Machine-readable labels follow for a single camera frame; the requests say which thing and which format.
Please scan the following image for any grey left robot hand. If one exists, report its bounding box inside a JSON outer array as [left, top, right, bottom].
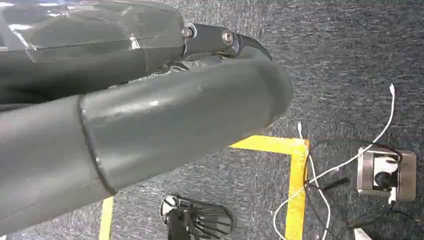
[[0, 0, 294, 237]]

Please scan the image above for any yellow floor tape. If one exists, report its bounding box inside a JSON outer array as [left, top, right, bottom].
[[98, 134, 310, 240]]

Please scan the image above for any white plug adapter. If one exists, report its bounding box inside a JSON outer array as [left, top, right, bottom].
[[373, 155, 399, 205]]

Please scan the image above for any steel floor socket box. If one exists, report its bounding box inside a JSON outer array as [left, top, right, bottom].
[[356, 147, 418, 202]]

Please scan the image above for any black power cable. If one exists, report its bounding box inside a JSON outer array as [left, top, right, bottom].
[[302, 138, 424, 240]]

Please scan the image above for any white charging cable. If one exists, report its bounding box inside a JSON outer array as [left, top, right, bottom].
[[272, 83, 396, 240], [297, 121, 332, 240]]

